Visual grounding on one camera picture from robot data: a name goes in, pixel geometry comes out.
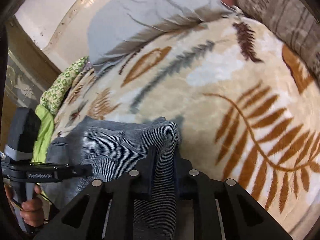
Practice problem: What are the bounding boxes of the grey denim pants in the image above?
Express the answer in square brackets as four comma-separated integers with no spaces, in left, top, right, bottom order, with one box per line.
[41,117,182,239]

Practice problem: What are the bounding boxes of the beige leaf pattern blanket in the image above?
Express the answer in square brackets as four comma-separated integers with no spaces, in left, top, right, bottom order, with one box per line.
[53,16,319,239]

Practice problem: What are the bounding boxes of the wooden glass cabinet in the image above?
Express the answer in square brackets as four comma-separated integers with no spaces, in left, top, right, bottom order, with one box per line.
[1,17,61,151]

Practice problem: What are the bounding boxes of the lime green cloth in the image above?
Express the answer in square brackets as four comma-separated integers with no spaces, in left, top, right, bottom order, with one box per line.
[31,105,54,163]

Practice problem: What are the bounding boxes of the brown striped floral pillow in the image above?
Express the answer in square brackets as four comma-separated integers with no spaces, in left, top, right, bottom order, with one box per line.
[237,0,319,81]

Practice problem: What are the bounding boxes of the green white patterned cloth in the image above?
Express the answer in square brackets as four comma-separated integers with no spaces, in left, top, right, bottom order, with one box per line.
[40,56,88,116]

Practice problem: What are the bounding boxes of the person left hand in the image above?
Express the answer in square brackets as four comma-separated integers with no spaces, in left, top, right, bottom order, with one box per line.
[20,184,44,227]

